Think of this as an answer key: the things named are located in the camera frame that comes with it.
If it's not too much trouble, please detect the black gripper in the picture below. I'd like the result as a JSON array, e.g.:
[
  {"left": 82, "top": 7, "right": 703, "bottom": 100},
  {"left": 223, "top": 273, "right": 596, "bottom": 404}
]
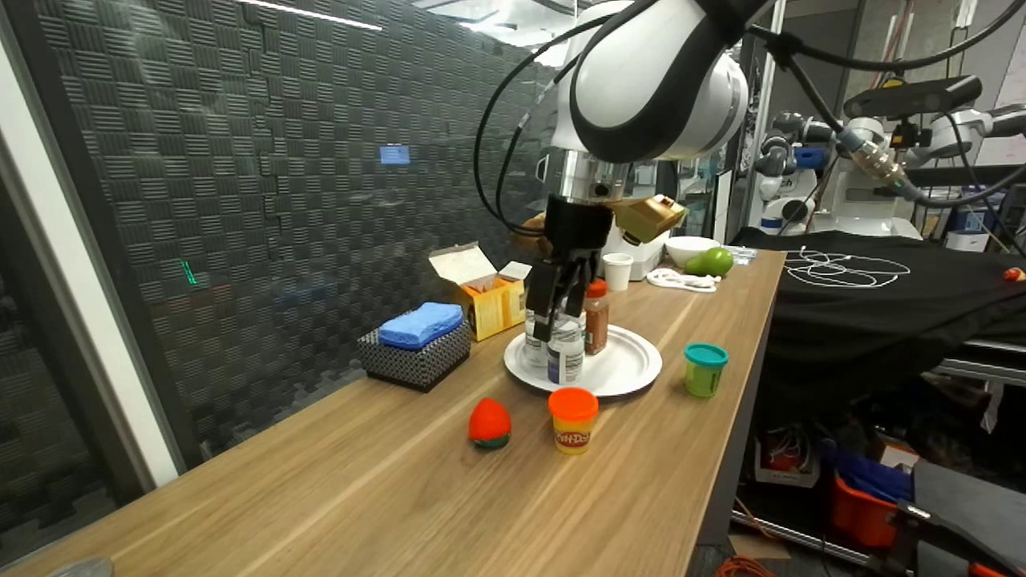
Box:
[{"left": 523, "top": 191, "right": 616, "bottom": 345}]

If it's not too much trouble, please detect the spice jar orange lid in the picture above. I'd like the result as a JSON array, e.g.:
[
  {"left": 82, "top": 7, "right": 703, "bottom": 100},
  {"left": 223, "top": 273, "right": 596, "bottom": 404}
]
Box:
[{"left": 581, "top": 278, "right": 612, "bottom": 360}]

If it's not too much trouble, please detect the white pill bottle white label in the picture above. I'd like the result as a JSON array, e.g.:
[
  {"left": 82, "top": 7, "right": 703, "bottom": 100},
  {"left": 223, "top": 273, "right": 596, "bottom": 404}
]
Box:
[{"left": 546, "top": 316, "right": 587, "bottom": 386}]

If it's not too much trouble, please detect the green tub teal lid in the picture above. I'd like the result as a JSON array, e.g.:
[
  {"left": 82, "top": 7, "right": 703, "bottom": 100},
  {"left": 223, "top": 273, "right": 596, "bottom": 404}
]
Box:
[{"left": 680, "top": 340, "right": 731, "bottom": 404}]

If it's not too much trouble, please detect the white paper plate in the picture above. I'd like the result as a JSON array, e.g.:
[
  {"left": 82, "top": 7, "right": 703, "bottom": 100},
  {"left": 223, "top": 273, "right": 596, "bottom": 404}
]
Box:
[{"left": 500, "top": 319, "right": 668, "bottom": 399}]

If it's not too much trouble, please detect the white paper cup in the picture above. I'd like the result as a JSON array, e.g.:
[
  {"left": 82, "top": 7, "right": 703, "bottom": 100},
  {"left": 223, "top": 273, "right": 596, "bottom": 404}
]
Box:
[{"left": 598, "top": 250, "right": 636, "bottom": 296}]

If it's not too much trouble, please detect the brown moose plush toy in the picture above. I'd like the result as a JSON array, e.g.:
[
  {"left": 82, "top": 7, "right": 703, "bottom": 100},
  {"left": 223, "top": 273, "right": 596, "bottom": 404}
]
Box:
[{"left": 509, "top": 212, "right": 550, "bottom": 259}]

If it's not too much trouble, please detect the yellow cardboard box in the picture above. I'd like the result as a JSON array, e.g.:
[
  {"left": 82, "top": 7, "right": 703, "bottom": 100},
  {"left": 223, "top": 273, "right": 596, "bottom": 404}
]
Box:
[{"left": 425, "top": 240, "right": 534, "bottom": 342}]

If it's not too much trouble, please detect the yellow tub orange lid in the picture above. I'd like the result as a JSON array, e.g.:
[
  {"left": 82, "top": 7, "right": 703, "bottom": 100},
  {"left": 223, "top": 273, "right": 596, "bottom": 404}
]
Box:
[{"left": 546, "top": 386, "right": 604, "bottom": 454}]

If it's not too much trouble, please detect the white bowl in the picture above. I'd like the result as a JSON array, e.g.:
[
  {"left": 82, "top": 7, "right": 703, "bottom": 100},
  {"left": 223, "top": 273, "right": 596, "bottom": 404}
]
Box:
[{"left": 665, "top": 233, "right": 721, "bottom": 273}]

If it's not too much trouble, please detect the blue folded cloth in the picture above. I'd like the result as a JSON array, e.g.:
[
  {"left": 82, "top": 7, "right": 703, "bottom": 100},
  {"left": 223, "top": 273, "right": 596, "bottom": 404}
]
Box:
[{"left": 374, "top": 297, "right": 465, "bottom": 353}]

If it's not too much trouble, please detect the red knitted strawberry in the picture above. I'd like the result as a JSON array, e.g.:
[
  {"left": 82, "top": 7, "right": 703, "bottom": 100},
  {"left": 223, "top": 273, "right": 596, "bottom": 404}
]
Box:
[{"left": 465, "top": 393, "right": 517, "bottom": 451}]

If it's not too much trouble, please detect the green fruit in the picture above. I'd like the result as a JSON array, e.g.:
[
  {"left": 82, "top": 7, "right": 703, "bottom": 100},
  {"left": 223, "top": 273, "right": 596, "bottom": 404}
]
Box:
[{"left": 682, "top": 243, "right": 738, "bottom": 278}]

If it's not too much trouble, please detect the black mesh box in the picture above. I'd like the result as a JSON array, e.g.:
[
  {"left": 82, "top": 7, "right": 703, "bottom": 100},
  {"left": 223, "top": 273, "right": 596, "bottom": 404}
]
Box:
[{"left": 357, "top": 316, "right": 474, "bottom": 393}]

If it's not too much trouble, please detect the white lab machine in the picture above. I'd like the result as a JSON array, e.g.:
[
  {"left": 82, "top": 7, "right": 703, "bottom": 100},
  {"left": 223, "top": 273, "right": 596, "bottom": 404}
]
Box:
[{"left": 747, "top": 105, "right": 937, "bottom": 240}]

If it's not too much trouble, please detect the red bin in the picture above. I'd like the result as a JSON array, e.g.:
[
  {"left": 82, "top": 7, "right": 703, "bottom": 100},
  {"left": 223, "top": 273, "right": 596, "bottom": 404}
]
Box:
[{"left": 830, "top": 474, "right": 908, "bottom": 555}]

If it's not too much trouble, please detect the black cloth covered table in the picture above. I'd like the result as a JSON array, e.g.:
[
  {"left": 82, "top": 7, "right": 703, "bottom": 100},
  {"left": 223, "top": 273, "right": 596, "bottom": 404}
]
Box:
[{"left": 734, "top": 223, "right": 1026, "bottom": 372}]

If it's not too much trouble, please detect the white plastic jug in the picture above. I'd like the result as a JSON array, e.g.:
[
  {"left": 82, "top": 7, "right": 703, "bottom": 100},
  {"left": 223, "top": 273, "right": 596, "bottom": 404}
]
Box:
[{"left": 941, "top": 186, "right": 1009, "bottom": 255}]

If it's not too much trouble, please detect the yellow taped wrist camera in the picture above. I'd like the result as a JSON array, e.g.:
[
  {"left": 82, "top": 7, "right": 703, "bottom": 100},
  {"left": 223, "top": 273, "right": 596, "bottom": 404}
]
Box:
[{"left": 612, "top": 191, "right": 689, "bottom": 247}]

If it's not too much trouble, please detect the coiled white cable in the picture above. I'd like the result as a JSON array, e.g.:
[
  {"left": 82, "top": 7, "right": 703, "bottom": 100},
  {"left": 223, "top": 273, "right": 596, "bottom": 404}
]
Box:
[{"left": 645, "top": 267, "right": 724, "bottom": 297}]

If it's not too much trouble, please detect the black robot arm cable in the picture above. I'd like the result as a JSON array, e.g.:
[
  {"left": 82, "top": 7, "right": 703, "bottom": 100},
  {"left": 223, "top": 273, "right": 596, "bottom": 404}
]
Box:
[{"left": 472, "top": 3, "right": 645, "bottom": 233}]

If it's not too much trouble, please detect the thin white cable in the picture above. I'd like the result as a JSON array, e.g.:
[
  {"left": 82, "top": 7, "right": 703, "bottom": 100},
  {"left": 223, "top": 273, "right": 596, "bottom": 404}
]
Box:
[{"left": 783, "top": 247, "right": 913, "bottom": 293}]

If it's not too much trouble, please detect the grey cable with connector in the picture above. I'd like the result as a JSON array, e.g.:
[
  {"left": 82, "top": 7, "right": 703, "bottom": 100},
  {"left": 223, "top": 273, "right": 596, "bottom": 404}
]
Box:
[{"left": 747, "top": 0, "right": 1026, "bottom": 212}]

